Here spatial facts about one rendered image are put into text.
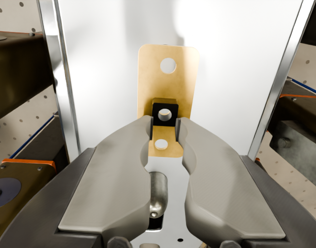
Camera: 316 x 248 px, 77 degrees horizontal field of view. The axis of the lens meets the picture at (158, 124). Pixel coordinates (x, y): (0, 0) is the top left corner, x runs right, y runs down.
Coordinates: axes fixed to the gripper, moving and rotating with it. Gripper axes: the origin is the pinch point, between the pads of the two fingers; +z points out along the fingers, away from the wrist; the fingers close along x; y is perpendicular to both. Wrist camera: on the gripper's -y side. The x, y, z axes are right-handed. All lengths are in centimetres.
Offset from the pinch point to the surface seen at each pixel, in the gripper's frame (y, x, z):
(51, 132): 15.3, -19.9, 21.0
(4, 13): -4, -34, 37
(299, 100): 2.9, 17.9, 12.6
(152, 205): 11.6, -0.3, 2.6
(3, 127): 25, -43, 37
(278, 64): -2.5, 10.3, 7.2
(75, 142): 7.0, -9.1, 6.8
